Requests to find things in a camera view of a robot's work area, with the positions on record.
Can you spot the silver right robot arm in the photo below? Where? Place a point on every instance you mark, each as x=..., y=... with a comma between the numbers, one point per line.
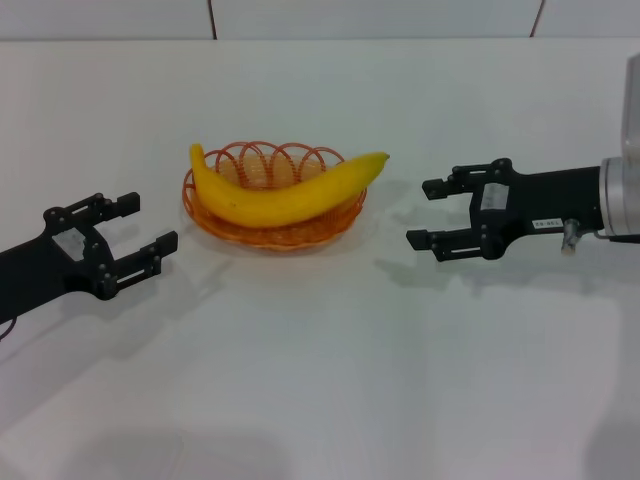
x=625, y=190

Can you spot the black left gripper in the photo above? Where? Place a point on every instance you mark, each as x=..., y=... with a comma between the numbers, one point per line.
x=40, y=270

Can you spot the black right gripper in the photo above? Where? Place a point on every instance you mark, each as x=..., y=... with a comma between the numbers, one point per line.
x=550, y=200

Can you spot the yellow banana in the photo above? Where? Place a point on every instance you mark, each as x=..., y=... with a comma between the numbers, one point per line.
x=280, y=200

